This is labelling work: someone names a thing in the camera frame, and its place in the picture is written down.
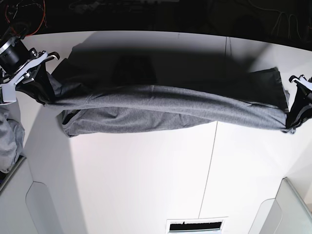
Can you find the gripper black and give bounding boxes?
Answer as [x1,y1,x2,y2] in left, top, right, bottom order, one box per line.
[0,36,60,102]

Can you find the grey t-shirt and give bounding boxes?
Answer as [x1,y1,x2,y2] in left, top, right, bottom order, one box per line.
[33,47,295,137]

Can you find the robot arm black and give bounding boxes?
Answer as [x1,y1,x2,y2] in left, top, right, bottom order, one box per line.
[0,0,60,105]

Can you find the grey cloth pile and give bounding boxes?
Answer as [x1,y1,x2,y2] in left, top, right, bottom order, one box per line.
[0,102,25,174]

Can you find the right white bin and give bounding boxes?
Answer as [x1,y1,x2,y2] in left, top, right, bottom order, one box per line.
[249,177,312,234]

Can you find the white bin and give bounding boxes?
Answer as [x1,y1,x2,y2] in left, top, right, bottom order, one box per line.
[249,177,312,234]
[0,157,63,234]

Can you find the left white bin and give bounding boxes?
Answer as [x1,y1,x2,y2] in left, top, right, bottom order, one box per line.
[0,157,63,234]

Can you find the white cables on floor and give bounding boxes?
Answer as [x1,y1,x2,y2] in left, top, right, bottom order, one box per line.
[253,0,305,39]

